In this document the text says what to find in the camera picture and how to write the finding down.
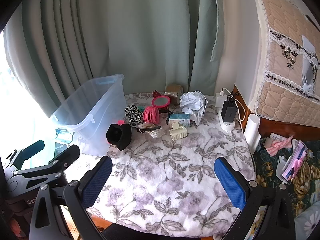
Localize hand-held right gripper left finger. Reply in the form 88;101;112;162
29;156;113;240

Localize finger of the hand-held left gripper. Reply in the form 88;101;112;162
4;140;45;173
12;144;81;180

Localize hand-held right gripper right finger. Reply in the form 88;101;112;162
214;156;296;240

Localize clear plastic storage bin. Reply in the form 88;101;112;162
49;74;127;155

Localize black cloth hair band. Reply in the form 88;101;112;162
106;123;132;151

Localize cream hair claw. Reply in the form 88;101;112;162
169;122;188;140

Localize bag of cotton swabs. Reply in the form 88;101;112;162
139;122;160;138

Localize long black hair clip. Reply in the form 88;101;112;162
132;125;162;133

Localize leopard print scrunchie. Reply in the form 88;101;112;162
124;105;143;127

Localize small blue white box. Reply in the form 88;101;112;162
169;113;191;128

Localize stack of pink bangles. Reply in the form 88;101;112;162
143;106;160;124

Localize white paper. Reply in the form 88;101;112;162
179;91;208;126

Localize pink round mirror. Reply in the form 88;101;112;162
152;96;171;108

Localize brown tape roll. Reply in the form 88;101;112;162
165;84;184;105

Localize dark floral bedsheet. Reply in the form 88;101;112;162
252;137;320;218

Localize white cylinder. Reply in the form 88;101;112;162
244;114;261;153

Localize white phone stand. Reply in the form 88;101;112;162
277;155;293;188

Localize white power strip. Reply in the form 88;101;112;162
216;106;237;132

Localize pink cloth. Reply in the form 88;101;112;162
265;135;293;155

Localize grey floral fleece blanket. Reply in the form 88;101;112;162
64;92;257;237

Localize white paper packet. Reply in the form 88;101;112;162
269;132;288;148

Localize smartphone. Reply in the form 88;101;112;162
281;140;309;184

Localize black charger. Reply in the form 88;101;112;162
221;101;237;123

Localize white charger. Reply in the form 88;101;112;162
216;92;227;109

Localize light blue floral pillow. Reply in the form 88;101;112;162
294;200;320;240

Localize beige quilted cover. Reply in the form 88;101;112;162
251;0;320;128

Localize pale green curtain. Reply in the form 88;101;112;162
4;0;225;120

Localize white papers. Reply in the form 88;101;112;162
301;35;318;90

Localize wooden bed frame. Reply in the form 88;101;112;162
233;84;320;143

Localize black power adapter with cables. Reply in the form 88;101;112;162
221;87;247;122

